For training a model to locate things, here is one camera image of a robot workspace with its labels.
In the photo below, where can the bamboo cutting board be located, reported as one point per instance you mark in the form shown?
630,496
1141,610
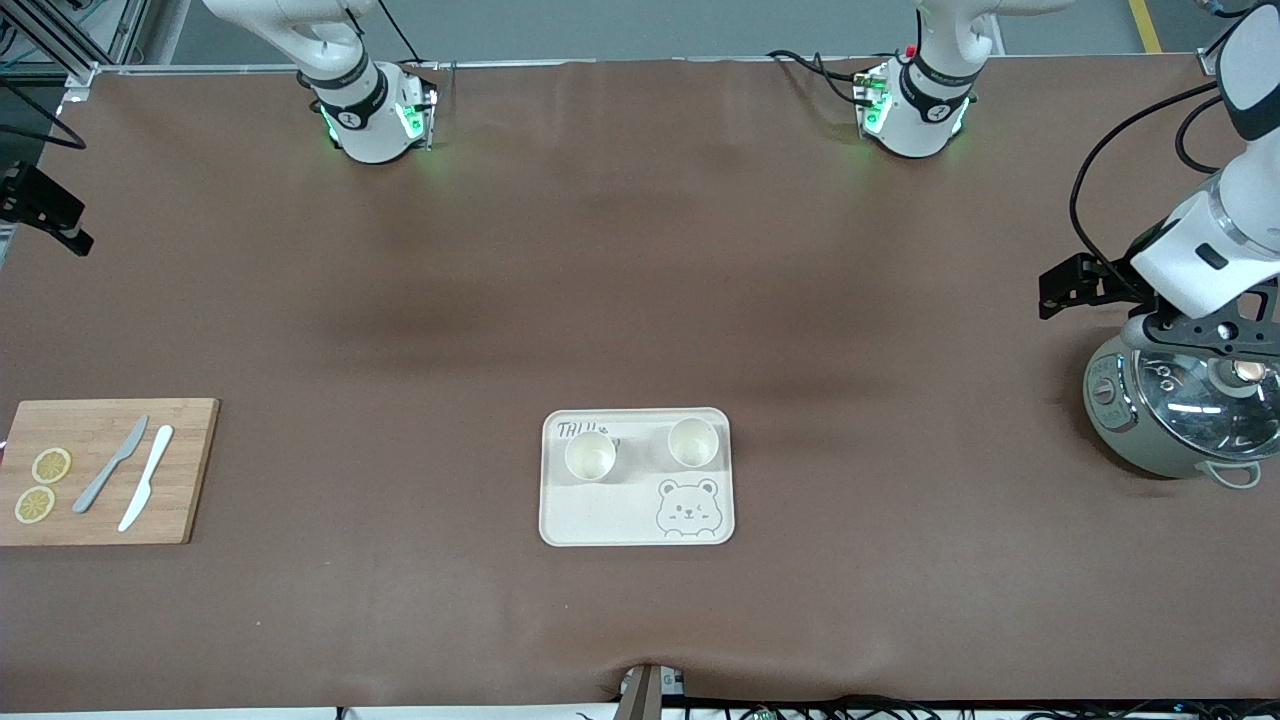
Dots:
190,480

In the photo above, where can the lemon slice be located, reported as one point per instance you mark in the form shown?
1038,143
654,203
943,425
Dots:
52,465
35,504

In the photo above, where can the aluminium frame post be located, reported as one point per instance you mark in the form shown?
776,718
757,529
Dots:
1212,62

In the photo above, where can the grey plastic knife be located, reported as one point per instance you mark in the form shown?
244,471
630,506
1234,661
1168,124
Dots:
110,465

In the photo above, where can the brown table cover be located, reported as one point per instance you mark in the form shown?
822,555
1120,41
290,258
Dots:
640,250

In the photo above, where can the glass pot lid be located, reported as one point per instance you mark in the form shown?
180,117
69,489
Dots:
1190,400

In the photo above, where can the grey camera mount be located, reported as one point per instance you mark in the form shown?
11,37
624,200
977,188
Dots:
645,692

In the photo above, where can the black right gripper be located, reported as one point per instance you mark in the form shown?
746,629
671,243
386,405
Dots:
30,195

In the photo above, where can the aluminium frame with black bars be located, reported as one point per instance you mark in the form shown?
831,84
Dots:
75,62

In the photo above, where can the grey-green cooking pot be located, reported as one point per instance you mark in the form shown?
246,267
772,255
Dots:
1120,430

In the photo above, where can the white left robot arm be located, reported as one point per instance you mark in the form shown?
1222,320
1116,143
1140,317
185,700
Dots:
920,120

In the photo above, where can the cream tray with bear print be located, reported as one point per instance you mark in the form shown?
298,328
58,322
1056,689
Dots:
610,510

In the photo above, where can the white plastic knife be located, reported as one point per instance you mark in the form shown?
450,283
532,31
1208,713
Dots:
148,478

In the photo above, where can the white plastic cup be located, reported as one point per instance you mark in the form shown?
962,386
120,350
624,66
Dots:
693,443
590,457

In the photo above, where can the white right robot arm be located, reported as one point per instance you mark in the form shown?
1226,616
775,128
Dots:
370,130

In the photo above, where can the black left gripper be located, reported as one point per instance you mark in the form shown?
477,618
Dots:
1108,279

